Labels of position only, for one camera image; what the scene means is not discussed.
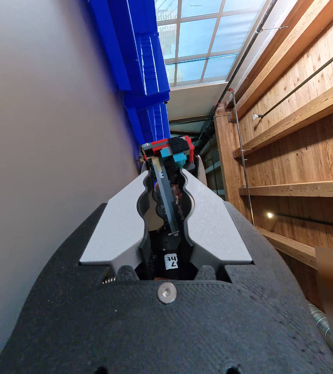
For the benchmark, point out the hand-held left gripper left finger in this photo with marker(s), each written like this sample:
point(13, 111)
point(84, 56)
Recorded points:
point(113, 233)

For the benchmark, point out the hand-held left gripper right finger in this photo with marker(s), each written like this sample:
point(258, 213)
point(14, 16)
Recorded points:
point(219, 233)

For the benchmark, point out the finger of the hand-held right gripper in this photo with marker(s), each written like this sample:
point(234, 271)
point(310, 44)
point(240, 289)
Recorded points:
point(201, 172)
point(145, 168)

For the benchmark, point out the toy brick model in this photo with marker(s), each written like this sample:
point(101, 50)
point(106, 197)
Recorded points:
point(172, 146)

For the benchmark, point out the person's right hand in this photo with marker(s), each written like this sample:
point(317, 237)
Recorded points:
point(178, 192)

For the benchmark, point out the rusty ceiling rod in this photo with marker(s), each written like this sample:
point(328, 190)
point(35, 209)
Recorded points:
point(243, 159)

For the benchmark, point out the small blue storage bin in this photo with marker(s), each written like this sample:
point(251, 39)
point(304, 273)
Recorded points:
point(154, 122)

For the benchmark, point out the glowing ceiling light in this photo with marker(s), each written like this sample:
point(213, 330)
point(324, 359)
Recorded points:
point(270, 215)

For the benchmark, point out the wooden ceiling beam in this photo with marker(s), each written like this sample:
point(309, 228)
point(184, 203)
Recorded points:
point(271, 58)
point(289, 245)
point(300, 119)
point(300, 189)

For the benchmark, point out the hanging spot lamp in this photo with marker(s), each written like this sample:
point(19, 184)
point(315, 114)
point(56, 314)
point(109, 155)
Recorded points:
point(255, 117)

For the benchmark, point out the large blue storage bin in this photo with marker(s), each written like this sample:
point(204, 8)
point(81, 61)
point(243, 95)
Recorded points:
point(134, 35)

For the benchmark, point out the large paned window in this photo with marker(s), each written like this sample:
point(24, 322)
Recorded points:
point(198, 35)

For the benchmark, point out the silver ventilation duct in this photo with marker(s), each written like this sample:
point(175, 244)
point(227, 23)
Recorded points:
point(320, 321)

